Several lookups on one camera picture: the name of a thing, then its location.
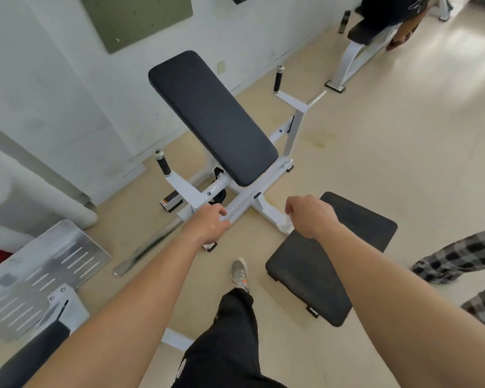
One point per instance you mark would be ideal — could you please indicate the black backrest pad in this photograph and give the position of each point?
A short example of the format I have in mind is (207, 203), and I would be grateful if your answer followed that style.
(214, 117)

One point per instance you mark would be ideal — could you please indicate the person's left forearm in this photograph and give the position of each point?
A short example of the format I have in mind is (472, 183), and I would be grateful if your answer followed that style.
(125, 315)

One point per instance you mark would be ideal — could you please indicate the beige wall socket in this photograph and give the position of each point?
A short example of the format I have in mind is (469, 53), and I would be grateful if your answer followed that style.
(222, 67)

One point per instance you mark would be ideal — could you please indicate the white flat bench frame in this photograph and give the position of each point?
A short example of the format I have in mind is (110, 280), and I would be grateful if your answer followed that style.
(349, 62)

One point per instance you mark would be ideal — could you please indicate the person's right forearm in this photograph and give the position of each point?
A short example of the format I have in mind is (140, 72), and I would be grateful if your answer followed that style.
(408, 311)

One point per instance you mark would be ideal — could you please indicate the white weight bench frame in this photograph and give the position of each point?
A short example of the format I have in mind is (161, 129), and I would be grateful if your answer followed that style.
(246, 200)

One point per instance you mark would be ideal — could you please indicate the person's left thumb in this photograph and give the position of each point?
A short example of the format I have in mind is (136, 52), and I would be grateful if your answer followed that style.
(222, 225)

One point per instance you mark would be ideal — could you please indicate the person's left hand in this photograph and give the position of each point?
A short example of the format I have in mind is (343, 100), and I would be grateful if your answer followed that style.
(206, 228)

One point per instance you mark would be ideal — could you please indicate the person's grey sneaker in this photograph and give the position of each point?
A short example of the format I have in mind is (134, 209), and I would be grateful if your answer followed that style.
(239, 274)

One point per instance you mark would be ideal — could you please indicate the black seat pad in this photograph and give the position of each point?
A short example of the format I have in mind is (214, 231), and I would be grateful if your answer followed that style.
(327, 262)

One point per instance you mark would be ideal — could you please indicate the person's black trouser leg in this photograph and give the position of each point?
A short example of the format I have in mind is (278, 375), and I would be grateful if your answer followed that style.
(226, 343)

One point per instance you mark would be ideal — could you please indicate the person's right fingers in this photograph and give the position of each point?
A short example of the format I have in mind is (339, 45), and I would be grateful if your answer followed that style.
(293, 208)

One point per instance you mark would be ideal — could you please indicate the black flat bench pad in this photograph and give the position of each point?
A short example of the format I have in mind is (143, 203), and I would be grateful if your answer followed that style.
(365, 33)

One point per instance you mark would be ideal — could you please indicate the white frame tube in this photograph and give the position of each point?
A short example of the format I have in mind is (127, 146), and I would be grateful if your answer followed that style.
(176, 339)

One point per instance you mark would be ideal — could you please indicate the person's right hand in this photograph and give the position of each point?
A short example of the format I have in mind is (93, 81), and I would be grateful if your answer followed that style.
(315, 216)

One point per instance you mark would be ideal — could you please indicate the chrome steel bar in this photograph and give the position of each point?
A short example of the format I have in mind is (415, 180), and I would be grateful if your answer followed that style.
(149, 246)

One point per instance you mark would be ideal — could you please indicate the slotted silver metal plate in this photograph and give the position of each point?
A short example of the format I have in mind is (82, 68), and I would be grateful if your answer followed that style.
(36, 274)

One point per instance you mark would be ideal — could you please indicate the olive green wall panel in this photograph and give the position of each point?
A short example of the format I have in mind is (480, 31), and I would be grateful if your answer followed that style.
(133, 18)

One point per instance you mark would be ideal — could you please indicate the white metal bracket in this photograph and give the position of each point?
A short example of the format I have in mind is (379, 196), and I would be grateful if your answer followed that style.
(70, 305)

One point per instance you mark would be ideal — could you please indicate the white rolled material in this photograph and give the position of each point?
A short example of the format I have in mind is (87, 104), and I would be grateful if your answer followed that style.
(20, 197)

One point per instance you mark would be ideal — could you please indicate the black padded cushion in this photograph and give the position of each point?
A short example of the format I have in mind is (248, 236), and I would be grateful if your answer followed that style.
(28, 355)

